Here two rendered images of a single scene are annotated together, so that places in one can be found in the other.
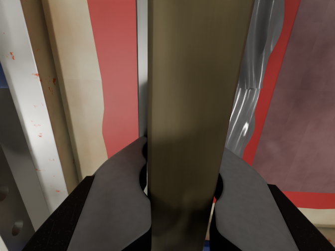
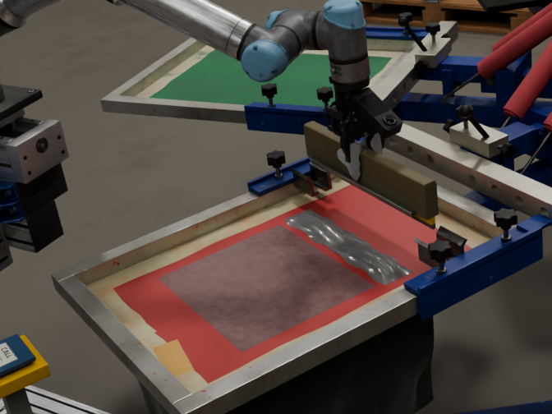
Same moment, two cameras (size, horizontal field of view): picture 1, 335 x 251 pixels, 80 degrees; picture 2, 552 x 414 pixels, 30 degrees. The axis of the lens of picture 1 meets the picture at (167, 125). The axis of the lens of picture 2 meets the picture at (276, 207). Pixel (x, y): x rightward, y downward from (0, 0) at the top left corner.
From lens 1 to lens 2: 199 cm
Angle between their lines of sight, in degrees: 39
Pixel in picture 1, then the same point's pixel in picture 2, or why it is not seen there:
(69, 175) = not seen: hidden behind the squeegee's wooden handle
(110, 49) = (414, 223)
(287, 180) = (260, 239)
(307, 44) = (330, 267)
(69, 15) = (439, 221)
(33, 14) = (448, 208)
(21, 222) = (392, 144)
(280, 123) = (302, 248)
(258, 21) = (361, 258)
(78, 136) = not seen: hidden behind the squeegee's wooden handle
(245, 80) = (343, 244)
